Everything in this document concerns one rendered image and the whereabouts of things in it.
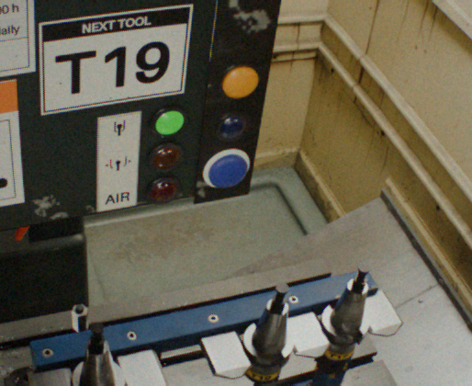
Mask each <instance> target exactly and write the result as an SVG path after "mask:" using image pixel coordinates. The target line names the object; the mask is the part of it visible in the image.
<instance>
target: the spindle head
mask: <svg viewBox="0 0 472 386"><path fill-rule="evenodd" d="M217 1H218V0H33V3H34V28H35V33H34V40H35V64H36V71H35V72H29V73H23V74H10V75H6V76H3V77H0V82H4V81H11V80H17V103H18V105H17V113H18V122H19V141H20V152H21V170H22V180H23V189H24V200H25V202H21V203H17V204H12V205H7V206H3V207H0V232H2V231H7V230H12V229H16V228H20V227H29V226H33V225H38V224H42V223H46V222H51V221H63V220H68V219H72V218H77V217H83V216H86V215H91V214H92V215H96V214H100V213H105V212H110V211H114V210H106V211H101V212H97V129H98V118H101V117H106V116H113V115H119V114H125V113H131V112H137V111H141V127H140V145H139V163H138V181H137V199H136V205H134V206H128V207H125V208H119V209H115V210H123V209H127V208H132V207H137V206H142V205H151V203H150V202H149V201H148V199H147V197H146V189H147V187H148V185H149V184H150V183H151V182H152V181H153V179H155V178H157V177H159V176H165V175H170V176H175V177H176V178H177V179H178V180H179V182H180V184H181V190H180V193H179V194H178V196H177V197H176V198H175V199H184V198H190V197H194V192H195V184H196V176H197V162H198V154H199V146H200V138H201V131H202V122H203V115H204V107H205V99H206V92H207V84H208V69H209V63H210V61H209V59H210V52H211V44H212V37H213V29H214V22H215V15H216V7H217ZM190 3H192V4H193V10H192V19H191V29H190V38H189V47H188V56H187V66H186V75H185V92H184V93H181V94H174V95H169V96H157V97H149V98H144V99H137V100H131V101H125V102H118V103H112V104H106V105H101V106H97V107H93V108H82V109H76V110H69V111H63V112H58V113H51V114H46V115H41V109H40V81H39V75H40V68H39V22H42V21H50V20H59V19H65V18H67V17H84V16H92V15H101V14H105V13H109V12H118V11H127V10H136V9H144V8H154V7H162V6H174V5H181V4H190ZM170 104H176V105H179V106H182V107H183V108H184V109H185V110H186V112H187V115H188V122H187V124H186V125H185V127H184V128H183V129H182V130H181V131H180V132H179V133H178V134H176V135H175V136H173V137H169V138H161V137H158V136H156V135H154V134H153V133H152V129H151V127H150V121H151V118H152V116H153V115H154V113H155V111H156V110H158V109H159V108H161V107H163V106H166V105H170ZM165 141H176V142H178V143H180V144H181V145H182V147H183V149H184V151H185V156H184V159H183V161H182V162H181V164H180V165H179V166H177V167H176V169H174V170H172V171H169V172H166V173H157V172H154V171H152V170H151V169H150V168H149V163H148V156H149V154H150V150H151V149H152V148H153V147H154V146H155V145H157V144H159V143H161V142H165ZM175 199H174V200H175Z"/></svg>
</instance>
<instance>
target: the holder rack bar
mask: <svg viewBox="0 0 472 386"><path fill-rule="evenodd" d="M358 272H359V271H358V270H356V271H354V272H350V273H346V274H342V275H338V276H335V277H331V278H325V279H321V280H316V281H313V282H310V283H305V284H301V285H297V286H294V287H290V288H288V291H287V294H286V298H287V300H286V304H287V307H288V310H287V316H288V315H292V314H296V313H299V312H306V311H309V310H314V312H315V313H316V314H317V315H321V314H323V312H324V311H325V310H326V308H327V307H328V306H330V308H331V309H333V308H334V307H335V305H336V303H337V301H338V300H339V299H340V298H341V296H342V293H343V291H344V289H345V288H346V286H347V285H348V283H349V281H350V280H352V279H354V276H355V275H358ZM365 276H366V278H367V282H366V284H367V286H368V291H367V295H368V294H372V293H373V294H375V293H376V292H377V290H378V287H377V285H376V282H375V281H374V280H373V278H372V277H371V274H370V272H368V273H367V274H366V275H365ZM275 294H276V291H271V292H264V293H260V294H257V295H253V296H249V297H244V298H241V299H238V300H233V301H227V302H223V303H215V304H211V305H208V306H203V307H200V308H196V309H192V310H189V311H181V312H175V313H170V314H166V315H159V316H155V317H152V318H148V319H145V320H142V319H140V320H137V321H134V322H129V323H126V324H124V323H123V324H116V325H112V326H105V329H104V333H102V335H104V337H105V340H107V341H108V344H109V347H110V351H111V355H112V358H113V356H114V355H117V354H120V353H124V352H130V351H135V350H138V349H144V348H148V347H153V348H154V351H155V353H156V354H158V353H165V352H169V351H173V350H176V349H179V348H182V349H183V348H186V347H190V346H195V345H199V343H198V342H197V338H198V337H199V336H204V335H210V334H214V333H217V332H221V331H225V330H231V329H236V330H237V331H238V333H239V335H244V333H245V331H246V330H247V329H248V328H249V327H250V326H251V325H252V324H255V326H256V325H257V323H258V321H259V320H260V317H261V315H262V313H263V311H264V309H265V307H266V305H267V303H268V302H269V301H271V300H272V299H273V297H274V295H275ZM91 335H92V333H91V330H87V331H83V332H80V333H79V332H77V333H73V334H69V335H60V336H56V337H49V338H46V339H42V340H40V339H39V340H36V341H32V342H29V347H30V351H31V356H32V360H33V364H34V367H35V370H43V369H47V368H51V367H54V368H55V367H58V366H61V365H69V367H70V370H71V372H73V371H75V369H76V367H77V366H78V365H79V364H81V363H82V362H83V361H84V352H85V349H86V345H87V342H88V341H89V340H90V336H91ZM113 361H114V362H115V360H114V358H113Z"/></svg>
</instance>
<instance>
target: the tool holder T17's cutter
mask: <svg viewBox="0 0 472 386"><path fill-rule="evenodd" d="M314 361H315V362H316V364H315V367H314V369H315V370H317V372H318V373H319V374H320V375H322V374H323V373H327V374H330V378H335V377H338V376H341V375H342V372H343V369H346V364H347V361H348V358H347V359H343V360H330V359H328V358H327V357H326V356H325V355H323V356H320V357H316V358H315V359H314Z"/></svg>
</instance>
